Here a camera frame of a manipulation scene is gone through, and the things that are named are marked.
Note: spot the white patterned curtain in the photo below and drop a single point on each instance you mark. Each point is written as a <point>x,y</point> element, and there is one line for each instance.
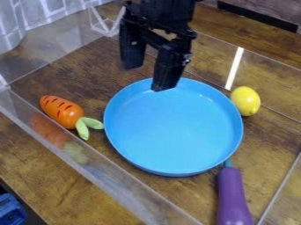
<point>23,15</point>

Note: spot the blue round plate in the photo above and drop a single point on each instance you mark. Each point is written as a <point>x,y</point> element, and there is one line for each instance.
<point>177,132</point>

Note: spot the yellow toy lemon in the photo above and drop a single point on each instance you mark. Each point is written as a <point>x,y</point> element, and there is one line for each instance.
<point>246,100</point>

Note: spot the clear acrylic enclosure wall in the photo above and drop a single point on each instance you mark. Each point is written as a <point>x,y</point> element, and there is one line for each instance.
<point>86,186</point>

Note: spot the purple toy eggplant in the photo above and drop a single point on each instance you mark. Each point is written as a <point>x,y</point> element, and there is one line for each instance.
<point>233,211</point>

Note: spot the dark board in background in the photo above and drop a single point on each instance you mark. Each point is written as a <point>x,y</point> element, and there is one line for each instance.
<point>280,13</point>

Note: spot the blue box at corner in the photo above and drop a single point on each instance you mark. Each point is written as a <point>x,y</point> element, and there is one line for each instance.
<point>12,214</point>

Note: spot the orange toy carrot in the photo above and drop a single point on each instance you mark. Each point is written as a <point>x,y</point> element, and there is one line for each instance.
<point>68,114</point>

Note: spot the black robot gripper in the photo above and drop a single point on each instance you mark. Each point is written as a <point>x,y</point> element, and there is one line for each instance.
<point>166,15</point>

